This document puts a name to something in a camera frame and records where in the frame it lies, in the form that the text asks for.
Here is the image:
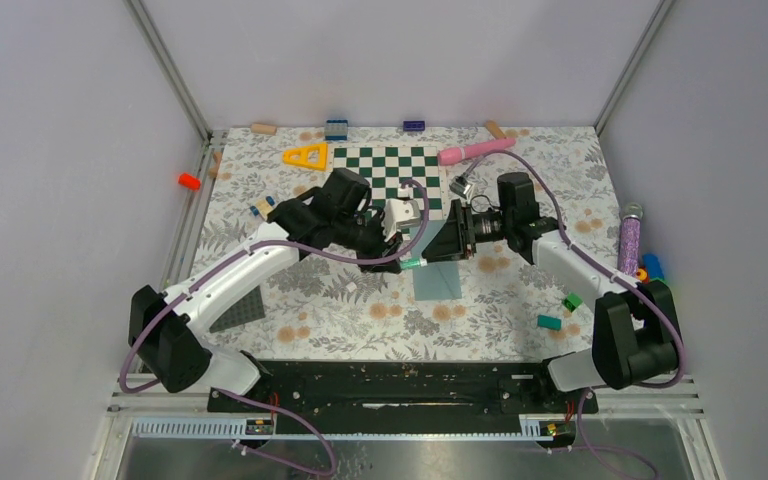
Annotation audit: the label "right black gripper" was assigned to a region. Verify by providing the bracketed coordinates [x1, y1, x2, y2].
[423, 198, 514, 264]

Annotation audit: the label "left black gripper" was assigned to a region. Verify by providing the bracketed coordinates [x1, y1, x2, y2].
[334, 208, 404, 274]

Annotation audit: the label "small green white peg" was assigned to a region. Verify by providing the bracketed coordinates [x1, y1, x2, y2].
[400, 258, 428, 270]

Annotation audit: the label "grey-blue envelope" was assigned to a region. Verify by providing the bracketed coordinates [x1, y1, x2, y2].
[411, 220, 462, 301]

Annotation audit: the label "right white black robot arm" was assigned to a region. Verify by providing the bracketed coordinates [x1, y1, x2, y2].
[422, 172, 681, 412]

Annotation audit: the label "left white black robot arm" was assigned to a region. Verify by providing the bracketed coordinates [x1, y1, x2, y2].
[119, 168, 410, 411]

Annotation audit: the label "floral patterned table mat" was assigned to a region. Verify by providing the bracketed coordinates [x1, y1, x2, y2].
[193, 127, 620, 361]

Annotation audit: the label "pink toy microphone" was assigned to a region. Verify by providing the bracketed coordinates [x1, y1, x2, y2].
[437, 138, 516, 166]

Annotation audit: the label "green white chessboard mat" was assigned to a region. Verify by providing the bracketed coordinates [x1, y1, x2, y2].
[329, 144, 449, 221]

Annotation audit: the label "teal small block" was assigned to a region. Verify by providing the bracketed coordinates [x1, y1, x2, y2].
[537, 315, 563, 331]

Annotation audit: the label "right wooden cylinder peg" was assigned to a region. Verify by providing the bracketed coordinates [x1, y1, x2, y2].
[484, 120, 507, 139]

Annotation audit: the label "wooden cylinder peg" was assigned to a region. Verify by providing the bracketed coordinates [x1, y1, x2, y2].
[484, 120, 507, 139]
[250, 123, 278, 136]

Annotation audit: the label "purple lego brick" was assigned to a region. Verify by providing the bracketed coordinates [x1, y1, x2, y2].
[402, 120, 426, 132]

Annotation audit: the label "yellow triangle toy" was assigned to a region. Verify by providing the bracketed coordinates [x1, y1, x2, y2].
[282, 143, 328, 172]

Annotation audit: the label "wooden toy car blue wheels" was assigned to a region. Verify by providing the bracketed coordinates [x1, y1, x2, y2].
[249, 196, 277, 221]

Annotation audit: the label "blue grey lego brick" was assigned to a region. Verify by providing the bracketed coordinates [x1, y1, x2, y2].
[323, 119, 349, 141]

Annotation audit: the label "grey lego baseplate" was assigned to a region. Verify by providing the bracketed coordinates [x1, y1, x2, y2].
[209, 287, 266, 333]

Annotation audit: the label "purple glitter microphone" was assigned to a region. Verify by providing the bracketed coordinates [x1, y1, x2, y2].
[617, 202, 643, 276]

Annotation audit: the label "left wooden cylinder peg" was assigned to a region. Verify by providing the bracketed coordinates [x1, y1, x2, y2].
[250, 123, 278, 136]

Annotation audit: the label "colourful block toy pile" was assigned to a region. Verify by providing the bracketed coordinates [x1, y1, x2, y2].
[635, 253, 666, 283]

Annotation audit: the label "orange red small cylinder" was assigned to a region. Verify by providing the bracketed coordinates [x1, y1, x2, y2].
[177, 173, 202, 191]

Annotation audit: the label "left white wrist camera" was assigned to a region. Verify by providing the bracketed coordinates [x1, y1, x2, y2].
[382, 189, 422, 241]

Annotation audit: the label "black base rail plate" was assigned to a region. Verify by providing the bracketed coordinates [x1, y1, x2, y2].
[246, 360, 598, 435]

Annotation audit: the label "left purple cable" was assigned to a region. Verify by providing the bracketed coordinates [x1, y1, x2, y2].
[118, 178, 432, 477]

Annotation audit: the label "purple cable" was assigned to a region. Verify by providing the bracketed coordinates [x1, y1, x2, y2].
[466, 150, 687, 480]
[118, 178, 432, 477]

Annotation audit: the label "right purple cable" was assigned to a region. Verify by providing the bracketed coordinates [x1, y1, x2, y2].
[466, 150, 687, 480]

